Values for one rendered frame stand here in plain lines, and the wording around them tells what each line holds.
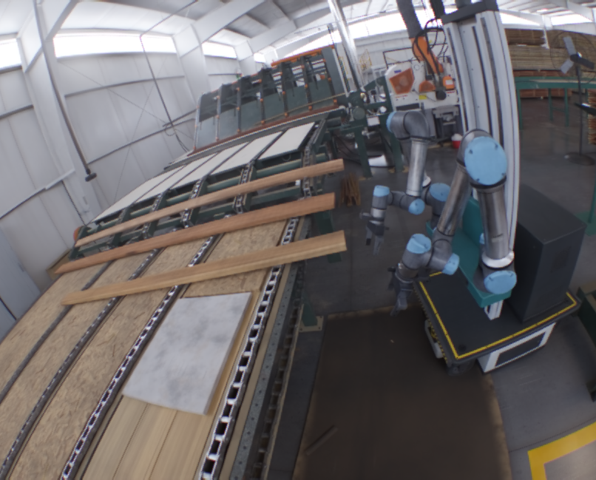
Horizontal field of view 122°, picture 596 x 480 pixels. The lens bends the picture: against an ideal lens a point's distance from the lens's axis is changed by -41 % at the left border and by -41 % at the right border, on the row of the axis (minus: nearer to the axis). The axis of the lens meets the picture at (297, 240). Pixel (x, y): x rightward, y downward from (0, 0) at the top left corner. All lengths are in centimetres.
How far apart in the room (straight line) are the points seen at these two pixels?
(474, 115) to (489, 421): 151
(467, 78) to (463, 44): 15
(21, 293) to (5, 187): 231
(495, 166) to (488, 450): 134
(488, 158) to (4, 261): 634
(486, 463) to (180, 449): 136
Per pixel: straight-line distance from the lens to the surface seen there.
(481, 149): 77
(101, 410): 135
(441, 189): 150
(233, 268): 145
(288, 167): 273
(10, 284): 614
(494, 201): 86
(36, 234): 709
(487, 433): 168
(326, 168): 230
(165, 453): 105
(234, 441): 91
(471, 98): 132
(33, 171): 745
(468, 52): 132
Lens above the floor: 157
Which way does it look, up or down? 29 degrees down
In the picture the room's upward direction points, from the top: 20 degrees counter-clockwise
